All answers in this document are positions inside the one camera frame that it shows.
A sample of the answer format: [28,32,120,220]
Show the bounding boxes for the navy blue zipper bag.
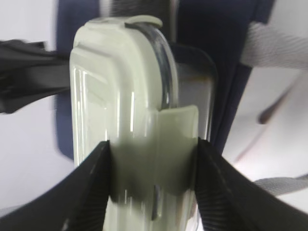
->
[54,0,308,193]

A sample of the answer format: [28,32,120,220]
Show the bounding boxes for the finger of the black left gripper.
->
[0,39,70,114]

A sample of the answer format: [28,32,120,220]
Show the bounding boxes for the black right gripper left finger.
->
[0,141,111,231]

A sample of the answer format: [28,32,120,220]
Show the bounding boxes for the green lidded food container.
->
[70,15,217,231]

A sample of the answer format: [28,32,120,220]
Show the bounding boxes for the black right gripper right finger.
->
[195,139,308,231]

